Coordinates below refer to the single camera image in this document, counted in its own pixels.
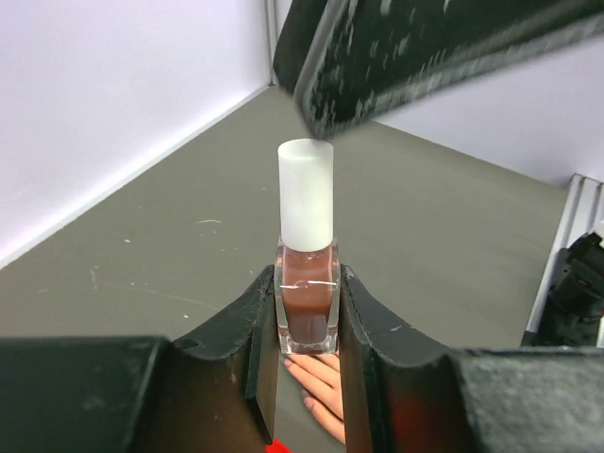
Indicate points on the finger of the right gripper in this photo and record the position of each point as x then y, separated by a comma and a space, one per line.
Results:
345, 63

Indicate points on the pink nail polish bottle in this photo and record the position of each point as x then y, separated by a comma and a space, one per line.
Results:
307, 300

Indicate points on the white nail polish cap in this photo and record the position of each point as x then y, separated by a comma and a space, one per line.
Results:
305, 179

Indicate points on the red plastic tray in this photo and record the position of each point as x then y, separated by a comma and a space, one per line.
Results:
277, 447

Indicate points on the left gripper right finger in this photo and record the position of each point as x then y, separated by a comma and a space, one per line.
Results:
405, 392

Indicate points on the mannequin hand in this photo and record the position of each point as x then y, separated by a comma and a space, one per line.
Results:
320, 380

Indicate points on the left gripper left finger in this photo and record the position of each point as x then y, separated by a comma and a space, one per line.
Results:
212, 390

